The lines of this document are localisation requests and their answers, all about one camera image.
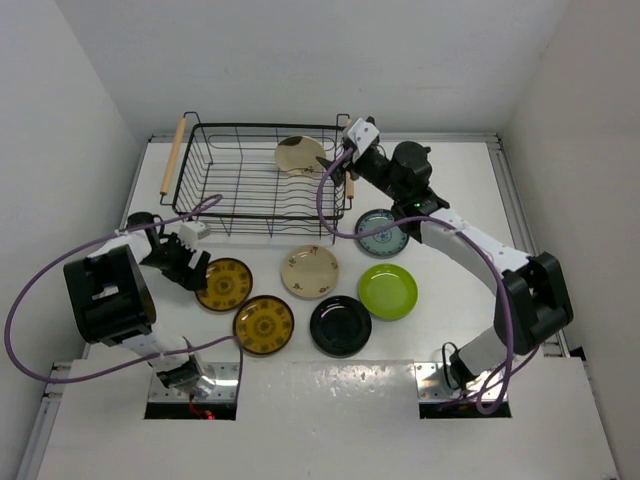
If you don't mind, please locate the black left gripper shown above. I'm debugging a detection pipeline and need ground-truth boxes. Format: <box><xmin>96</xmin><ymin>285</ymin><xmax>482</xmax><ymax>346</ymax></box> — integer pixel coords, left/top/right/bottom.
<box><xmin>139</xmin><ymin>232</ymin><xmax>209</xmax><ymax>291</ymax></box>

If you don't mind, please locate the brown yellow patterned plate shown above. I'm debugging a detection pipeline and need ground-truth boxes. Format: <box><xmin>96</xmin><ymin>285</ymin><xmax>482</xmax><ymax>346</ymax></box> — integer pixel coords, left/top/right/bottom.
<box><xmin>232</xmin><ymin>295</ymin><xmax>295</xmax><ymax>357</ymax></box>
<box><xmin>195</xmin><ymin>258</ymin><xmax>253</xmax><ymax>313</ymax></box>

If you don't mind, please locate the beige plate with dark motifs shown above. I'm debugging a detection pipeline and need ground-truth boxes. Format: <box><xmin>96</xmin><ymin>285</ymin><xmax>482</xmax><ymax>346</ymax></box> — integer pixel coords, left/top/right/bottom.
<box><xmin>274</xmin><ymin>135</ymin><xmax>326</xmax><ymax>177</ymax></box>

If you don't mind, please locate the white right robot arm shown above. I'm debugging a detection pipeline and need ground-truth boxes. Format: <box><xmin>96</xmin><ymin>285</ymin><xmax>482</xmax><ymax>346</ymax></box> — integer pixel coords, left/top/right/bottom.
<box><xmin>316</xmin><ymin>141</ymin><xmax>574</xmax><ymax>390</ymax></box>

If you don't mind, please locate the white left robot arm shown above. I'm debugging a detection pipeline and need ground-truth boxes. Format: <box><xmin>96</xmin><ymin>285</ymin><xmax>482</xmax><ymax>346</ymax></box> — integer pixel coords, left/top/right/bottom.
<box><xmin>63</xmin><ymin>212</ymin><xmax>210</xmax><ymax>397</ymax></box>

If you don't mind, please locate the blue floral celadon plate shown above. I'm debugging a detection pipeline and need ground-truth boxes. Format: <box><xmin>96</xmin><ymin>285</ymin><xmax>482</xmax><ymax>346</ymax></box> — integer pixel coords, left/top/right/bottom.
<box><xmin>354</xmin><ymin>209</ymin><xmax>409</xmax><ymax>258</ymax></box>

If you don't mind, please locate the beige plate on table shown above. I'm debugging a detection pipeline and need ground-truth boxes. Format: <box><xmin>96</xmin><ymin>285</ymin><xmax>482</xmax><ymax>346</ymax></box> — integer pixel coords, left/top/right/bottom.
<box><xmin>280</xmin><ymin>245</ymin><xmax>340</xmax><ymax>299</ymax></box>

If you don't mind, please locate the lime green plate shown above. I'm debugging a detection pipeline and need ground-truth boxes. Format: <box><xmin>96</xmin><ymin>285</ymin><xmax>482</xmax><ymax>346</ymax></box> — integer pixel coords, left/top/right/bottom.
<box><xmin>358</xmin><ymin>263</ymin><xmax>419</xmax><ymax>321</ymax></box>

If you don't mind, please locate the black glossy plate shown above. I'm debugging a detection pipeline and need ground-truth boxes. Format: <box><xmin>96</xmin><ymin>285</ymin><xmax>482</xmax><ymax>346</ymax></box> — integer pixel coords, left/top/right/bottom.
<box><xmin>309</xmin><ymin>295</ymin><xmax>372</xmax><ymax>358</ymax></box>

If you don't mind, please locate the right wooden rack handle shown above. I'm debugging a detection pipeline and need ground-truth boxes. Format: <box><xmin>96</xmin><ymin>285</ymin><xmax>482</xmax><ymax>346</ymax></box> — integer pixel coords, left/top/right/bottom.
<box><xmin>343</xmin><ymin>118</ymin><xmax>355</xmax><ymax>199</ymax></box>

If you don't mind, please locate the wooden rack handle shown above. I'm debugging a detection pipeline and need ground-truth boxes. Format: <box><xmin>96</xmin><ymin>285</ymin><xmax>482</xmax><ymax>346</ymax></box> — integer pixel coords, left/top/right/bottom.
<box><xmin>159</xmin><ymin>115</ymin><xmax>187</xmax><ymax>196</ymax></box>
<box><xmin>343</xmin><ymin>118</ymin><xmax>355</xmax><ymax>199</ymax></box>

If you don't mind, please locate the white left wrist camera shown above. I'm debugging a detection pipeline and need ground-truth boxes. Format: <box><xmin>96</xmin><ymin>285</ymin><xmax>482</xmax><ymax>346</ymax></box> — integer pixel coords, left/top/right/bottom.
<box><xmin>178</xmin><ymin>221</ymin><xmax>210</xmax><ymax>247</ymax></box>

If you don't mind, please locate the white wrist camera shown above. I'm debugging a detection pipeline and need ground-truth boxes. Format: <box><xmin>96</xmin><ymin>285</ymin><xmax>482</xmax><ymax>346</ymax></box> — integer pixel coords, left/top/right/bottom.
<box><xmin>178</xmin><ymin>221</ymin><xmax>210</xmax><ymax>247</ymax></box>
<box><xmin>343</xmin><ymin>118</ymin><xmax>380</xmax><ymax>153</ymax></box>

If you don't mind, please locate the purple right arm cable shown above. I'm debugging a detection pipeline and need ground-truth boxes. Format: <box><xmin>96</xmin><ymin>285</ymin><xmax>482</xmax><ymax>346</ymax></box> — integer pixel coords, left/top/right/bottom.
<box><xmin>317</xmin><ymin>147</ymin><xmax>544</xmax><ymax>415</ymax></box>

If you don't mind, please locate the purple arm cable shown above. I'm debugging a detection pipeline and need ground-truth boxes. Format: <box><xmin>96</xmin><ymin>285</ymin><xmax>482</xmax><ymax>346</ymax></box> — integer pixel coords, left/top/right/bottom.
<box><xmin>3</xmin><ymin>193</ymin><xmax>246</xmax><ymax>385</ymax></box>
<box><xmin>317</xmin><ymin>147</ymin><xmax>544</xmax><ymax>415</ymax></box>

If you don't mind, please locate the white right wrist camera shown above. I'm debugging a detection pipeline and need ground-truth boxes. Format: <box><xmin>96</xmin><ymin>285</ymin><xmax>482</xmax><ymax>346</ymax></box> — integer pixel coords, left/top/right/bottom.
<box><xmin>343</xmin><ymin>118</ymin><xmax>380</xmax><ymax>153</ymax></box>

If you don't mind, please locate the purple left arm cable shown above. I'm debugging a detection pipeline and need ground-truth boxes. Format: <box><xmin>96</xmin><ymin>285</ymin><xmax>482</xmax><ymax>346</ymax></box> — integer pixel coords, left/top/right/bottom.
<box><xmin>3</xmin><ymin>193</ymin><xmax>246</xmax><ymax>385</ymax></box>

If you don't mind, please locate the black wire dish rack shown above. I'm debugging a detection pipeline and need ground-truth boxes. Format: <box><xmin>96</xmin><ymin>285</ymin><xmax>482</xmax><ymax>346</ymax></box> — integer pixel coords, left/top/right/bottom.
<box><xmin>160</xmin><ymin>111</ymin><xmax>353</xmax><ymax>244</ymax></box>

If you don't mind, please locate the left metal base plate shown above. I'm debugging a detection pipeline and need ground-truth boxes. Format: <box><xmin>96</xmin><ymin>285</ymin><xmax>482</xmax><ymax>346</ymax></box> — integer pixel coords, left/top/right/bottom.
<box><xmin>148</xmin><ymin>362</ymin><xmax>240</xmax><ymax>403</ymax></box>

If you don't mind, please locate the metal base plate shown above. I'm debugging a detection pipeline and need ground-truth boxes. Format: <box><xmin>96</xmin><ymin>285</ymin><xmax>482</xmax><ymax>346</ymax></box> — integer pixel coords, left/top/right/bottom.
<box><xmin>148</xmin><ymin>362</ymin><xmax>240</xmax><ymax>403</ymax></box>
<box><xmin>413</xmin><ymin>361</ymin><xmax>503</xmax><ymax>405</ymax></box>

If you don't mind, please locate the left wooden rack handle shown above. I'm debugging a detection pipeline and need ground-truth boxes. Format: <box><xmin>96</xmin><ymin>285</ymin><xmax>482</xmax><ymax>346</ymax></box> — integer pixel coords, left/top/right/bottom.
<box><xmin>159</xmin><ymin>115</ymin><xmax>187</xmax><ymax>196</ymax></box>

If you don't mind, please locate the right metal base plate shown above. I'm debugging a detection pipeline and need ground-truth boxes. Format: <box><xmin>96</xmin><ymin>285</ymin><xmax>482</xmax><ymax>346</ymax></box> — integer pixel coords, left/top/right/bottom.
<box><xmin>413</xmin><ymin>361</ymin><xmax>503</xmax><ymax>405</ymax></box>

